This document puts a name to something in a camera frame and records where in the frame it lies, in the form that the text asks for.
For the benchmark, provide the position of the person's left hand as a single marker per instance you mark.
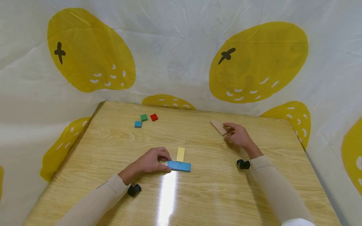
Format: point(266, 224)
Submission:
point(150, 161)

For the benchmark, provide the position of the person's right hand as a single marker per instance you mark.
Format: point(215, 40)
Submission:
point(240, 135)

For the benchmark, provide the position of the plain wooden block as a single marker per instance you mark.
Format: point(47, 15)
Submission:
point(218, 127)

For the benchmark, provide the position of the long blue wooden block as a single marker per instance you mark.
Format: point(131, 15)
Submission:
point(179, 166)

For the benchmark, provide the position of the person's left forearm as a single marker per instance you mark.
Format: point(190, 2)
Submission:
point(96, 201)

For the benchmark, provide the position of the person's right forearm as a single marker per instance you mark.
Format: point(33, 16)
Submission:
point(278, 188)

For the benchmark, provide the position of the black wrist band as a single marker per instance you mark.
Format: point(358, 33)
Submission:
point(134, 190)
point(243, 164)

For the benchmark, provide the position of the yellow wooden block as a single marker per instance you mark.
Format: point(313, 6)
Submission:
point(180, 154)

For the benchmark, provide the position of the small blue wooden cube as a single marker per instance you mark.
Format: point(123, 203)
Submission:
point(138, 124)

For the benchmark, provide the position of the green wooden cube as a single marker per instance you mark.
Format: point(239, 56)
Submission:
point(144, 117)

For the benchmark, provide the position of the red wooden cube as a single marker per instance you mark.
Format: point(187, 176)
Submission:
point(154, 117)

